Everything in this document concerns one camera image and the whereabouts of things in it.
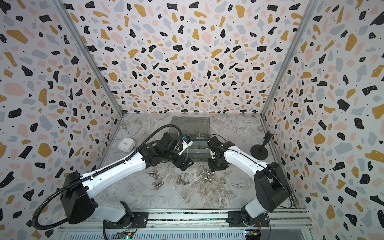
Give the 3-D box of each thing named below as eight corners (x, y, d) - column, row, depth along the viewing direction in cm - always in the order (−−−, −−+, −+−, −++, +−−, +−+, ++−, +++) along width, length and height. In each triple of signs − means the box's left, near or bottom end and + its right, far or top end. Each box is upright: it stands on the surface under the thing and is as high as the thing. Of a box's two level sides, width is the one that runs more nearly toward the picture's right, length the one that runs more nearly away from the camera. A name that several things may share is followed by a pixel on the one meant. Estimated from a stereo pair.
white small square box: (119, 152, 101) (116, 149, 98) (123, 141, 107) (121, 137, 104) (133, 152, 101) (131, 149, 98) (137, 141, 107) (135, 137, 104)
